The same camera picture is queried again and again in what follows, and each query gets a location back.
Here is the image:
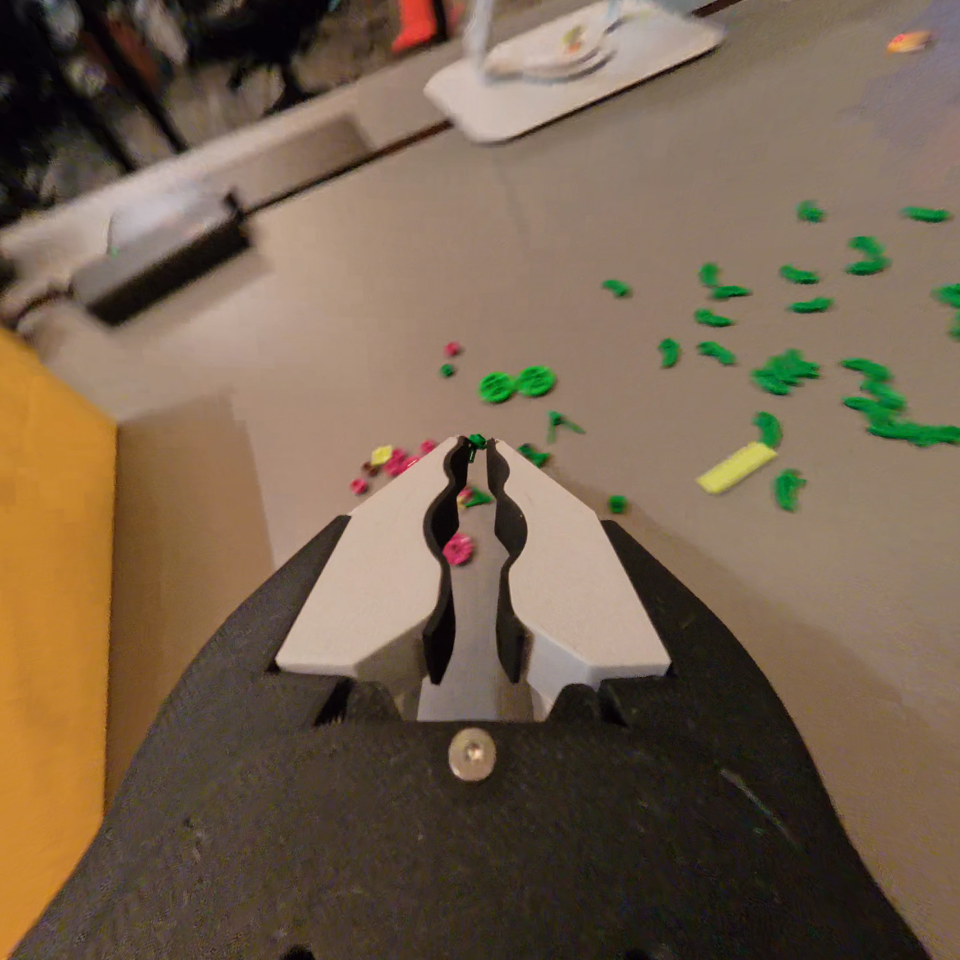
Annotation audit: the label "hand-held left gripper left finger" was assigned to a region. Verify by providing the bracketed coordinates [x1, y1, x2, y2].
[274, 435, 470, 720]

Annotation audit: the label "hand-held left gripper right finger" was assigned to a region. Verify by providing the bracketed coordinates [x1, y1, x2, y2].
[486, 438, 672, 712]

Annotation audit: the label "yellow toy brick plate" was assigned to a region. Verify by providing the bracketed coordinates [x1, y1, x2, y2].
[696, 441, 779, 496]

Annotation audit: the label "pile of small mixed toy pieces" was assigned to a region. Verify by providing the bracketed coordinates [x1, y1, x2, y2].
[348, 341, 631, 569]

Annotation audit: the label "scattered green toy leaves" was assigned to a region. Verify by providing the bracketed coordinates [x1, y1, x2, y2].
[600, 198, 960, 515]

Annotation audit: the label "yellow plastic bin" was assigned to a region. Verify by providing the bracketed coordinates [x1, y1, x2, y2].
[0, 326, 120, 939]

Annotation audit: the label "black flat box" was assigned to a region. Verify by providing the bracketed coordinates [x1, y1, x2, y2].
[71, 187, 252, 327]

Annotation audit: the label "white booklet stand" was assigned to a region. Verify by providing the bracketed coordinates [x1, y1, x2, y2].
[423, 0, 727, 145]

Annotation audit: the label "black office chair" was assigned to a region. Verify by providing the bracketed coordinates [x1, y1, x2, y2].
[217, 0, 331, 117]

